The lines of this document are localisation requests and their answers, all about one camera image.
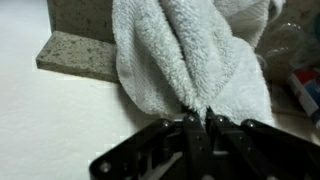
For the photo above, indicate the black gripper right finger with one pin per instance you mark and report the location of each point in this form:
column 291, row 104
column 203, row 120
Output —
column 266, row 146

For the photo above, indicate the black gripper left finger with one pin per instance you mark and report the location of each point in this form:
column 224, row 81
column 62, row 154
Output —
column 150, row 150

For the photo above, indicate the white terry towel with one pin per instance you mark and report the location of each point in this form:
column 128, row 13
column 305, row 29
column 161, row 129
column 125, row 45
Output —
column 186, row 50

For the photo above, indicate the red blue toothpaste tube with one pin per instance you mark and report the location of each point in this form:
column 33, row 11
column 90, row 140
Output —
column 306, row 90

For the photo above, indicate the mouthwash bottle black cap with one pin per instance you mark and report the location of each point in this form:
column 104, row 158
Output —
column 314, row 30

